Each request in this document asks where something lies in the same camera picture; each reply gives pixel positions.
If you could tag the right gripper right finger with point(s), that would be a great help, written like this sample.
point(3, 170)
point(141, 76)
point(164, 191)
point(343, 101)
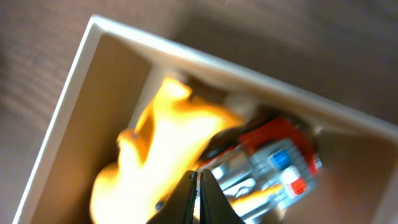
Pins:
point(214, 207)

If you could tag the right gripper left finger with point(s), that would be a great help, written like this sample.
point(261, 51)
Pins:
point(179, 208)

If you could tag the orange rubber dog toy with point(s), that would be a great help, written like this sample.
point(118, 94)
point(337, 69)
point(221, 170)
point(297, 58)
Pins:
point(170, 135)

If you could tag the red grey toy truck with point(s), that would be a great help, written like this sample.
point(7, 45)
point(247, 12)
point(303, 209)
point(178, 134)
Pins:
point(264, 167)

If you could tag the white cardboard box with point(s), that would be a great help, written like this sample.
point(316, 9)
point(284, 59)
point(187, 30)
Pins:
point(118, 69)

